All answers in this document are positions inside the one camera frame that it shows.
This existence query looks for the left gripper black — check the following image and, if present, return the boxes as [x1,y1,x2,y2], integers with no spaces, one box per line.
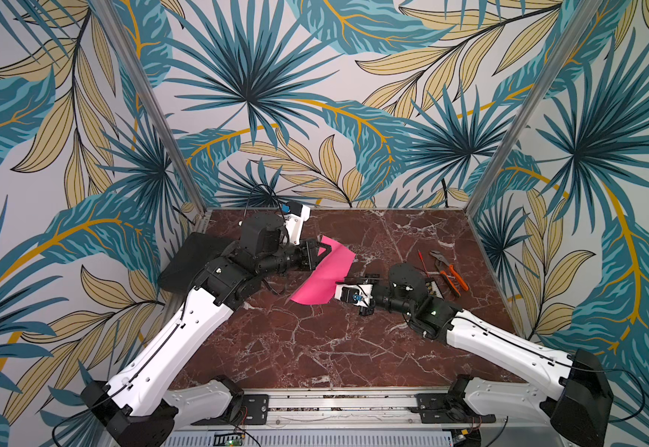
[258,237,333,279]

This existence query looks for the pink square paper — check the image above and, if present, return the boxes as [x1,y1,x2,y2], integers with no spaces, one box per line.
[290,236,355,305]

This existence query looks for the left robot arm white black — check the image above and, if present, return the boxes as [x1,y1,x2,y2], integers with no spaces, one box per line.
[80,208,340,446]

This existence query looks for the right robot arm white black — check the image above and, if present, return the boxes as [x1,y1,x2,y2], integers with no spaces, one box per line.
[335,263,614,446]

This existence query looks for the red test probe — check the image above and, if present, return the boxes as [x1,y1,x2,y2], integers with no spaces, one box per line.
[417,251,429,277]

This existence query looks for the black connector strip box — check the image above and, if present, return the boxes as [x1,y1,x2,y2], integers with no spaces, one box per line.
[425,278,445,300]

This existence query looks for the black plastic case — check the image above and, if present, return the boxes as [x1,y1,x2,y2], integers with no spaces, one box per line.
[158,233,233,295]

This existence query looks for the green circuit board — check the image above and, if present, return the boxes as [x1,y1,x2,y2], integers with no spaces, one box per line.
[213,433,245,447]

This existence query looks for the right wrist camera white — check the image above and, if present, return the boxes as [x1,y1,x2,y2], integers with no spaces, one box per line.
[334,283,374,307]

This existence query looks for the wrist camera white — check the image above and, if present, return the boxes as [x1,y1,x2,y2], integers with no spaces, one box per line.
[281,201,311,246]
[334,283,374,307]

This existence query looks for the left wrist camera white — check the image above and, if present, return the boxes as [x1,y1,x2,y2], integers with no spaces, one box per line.
[281,201,311,246]

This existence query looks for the orange handled pliers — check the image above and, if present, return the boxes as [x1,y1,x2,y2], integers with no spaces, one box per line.
[430,251,470,297]

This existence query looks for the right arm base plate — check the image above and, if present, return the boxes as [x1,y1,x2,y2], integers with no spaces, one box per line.
[411,393,497,427]

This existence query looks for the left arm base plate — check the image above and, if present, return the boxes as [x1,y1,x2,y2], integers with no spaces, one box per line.
[192,394,270,427]

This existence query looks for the aluminium front rail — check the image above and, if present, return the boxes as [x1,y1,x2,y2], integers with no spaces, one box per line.
[97,387,588,447]

